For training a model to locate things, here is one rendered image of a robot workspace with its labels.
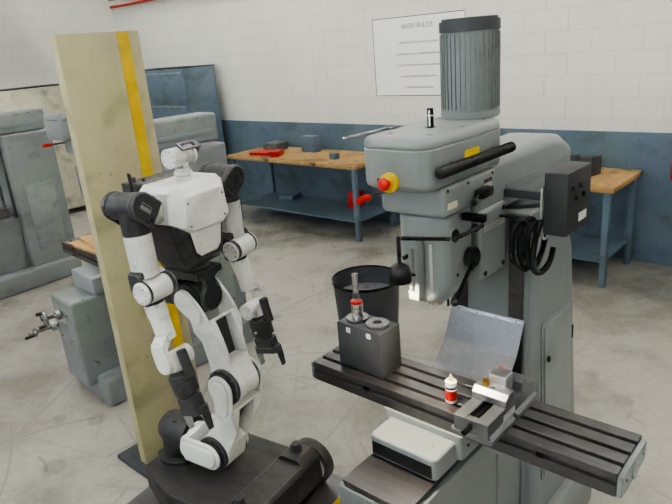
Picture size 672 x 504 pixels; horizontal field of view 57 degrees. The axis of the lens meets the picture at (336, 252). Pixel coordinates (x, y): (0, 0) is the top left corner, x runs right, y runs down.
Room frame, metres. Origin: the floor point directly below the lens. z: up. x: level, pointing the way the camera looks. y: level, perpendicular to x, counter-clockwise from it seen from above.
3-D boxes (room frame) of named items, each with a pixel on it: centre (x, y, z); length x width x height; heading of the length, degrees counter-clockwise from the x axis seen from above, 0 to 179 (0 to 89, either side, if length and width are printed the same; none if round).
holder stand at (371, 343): (2.18, -0.10, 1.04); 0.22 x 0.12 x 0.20; 47
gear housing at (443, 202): (2.01, -0.36, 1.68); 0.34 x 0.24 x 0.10; 137
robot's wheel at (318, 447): (2.20, 0.18, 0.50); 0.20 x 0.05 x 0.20; 56
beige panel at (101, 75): (3.08, 1.03, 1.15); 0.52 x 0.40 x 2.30; 137
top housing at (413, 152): (1.99, -0.34, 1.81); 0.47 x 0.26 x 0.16; 137
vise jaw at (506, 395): (1.77, -0.48, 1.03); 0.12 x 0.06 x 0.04; 47
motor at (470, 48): (2.16, -0.50, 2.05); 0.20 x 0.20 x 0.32
